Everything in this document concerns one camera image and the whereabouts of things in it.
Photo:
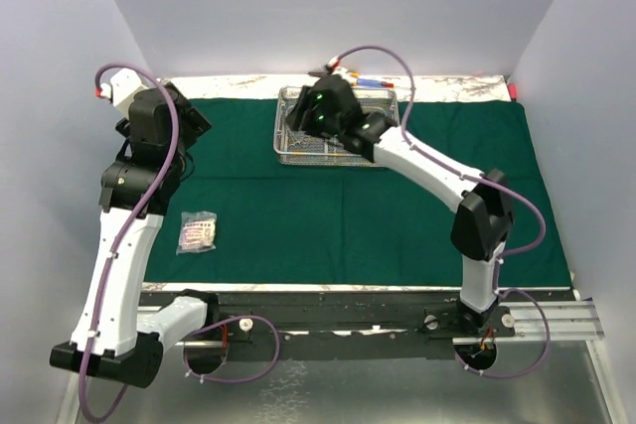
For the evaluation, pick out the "yellow handled pliers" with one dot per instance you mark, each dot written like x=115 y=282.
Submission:
x=350 y=77

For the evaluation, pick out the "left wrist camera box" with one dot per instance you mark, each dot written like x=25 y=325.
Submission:
x=121 y=89

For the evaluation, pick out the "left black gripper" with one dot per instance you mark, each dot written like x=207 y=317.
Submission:
x=194 y=123

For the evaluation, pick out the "pink instrument packet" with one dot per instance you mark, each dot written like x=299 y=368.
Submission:
x=197 y=232

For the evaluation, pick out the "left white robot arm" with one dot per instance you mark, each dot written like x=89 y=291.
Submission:
x=136 y=190

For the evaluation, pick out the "red marker at edge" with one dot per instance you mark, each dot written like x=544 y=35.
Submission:
x=512 y=92

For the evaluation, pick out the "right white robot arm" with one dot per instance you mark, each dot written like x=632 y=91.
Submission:
x=483 y=216

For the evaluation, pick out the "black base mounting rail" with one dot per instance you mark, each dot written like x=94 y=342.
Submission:
x=351 y=325

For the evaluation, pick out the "blue red pen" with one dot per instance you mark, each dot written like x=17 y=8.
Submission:
x=367 y=82

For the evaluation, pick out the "dark green surgical cloth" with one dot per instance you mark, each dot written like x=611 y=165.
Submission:
x=354 y=226

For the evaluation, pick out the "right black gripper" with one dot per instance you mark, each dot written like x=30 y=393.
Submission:
x=306 y=102

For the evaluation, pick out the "metal mesh instrument tray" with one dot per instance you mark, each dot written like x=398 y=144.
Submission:
x=295 y=148

